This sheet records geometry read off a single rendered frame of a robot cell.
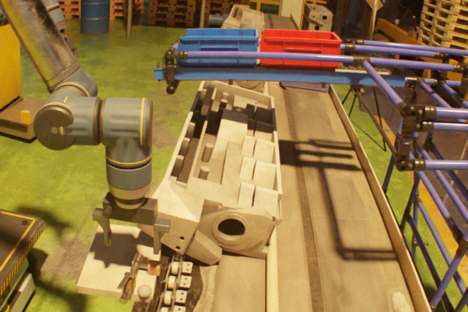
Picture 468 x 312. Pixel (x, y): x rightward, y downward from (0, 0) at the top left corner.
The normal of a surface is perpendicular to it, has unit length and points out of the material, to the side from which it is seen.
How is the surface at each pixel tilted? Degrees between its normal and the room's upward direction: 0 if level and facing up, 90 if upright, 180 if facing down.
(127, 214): 90
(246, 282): 0
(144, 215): 90
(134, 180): 90
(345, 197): 0
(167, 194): 39
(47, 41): 76
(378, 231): 0
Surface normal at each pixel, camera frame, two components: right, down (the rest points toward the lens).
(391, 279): 0.07, -0.90
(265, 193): 0.22, -0.66
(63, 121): 0.19, 0.39
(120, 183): -0.14, 0.44
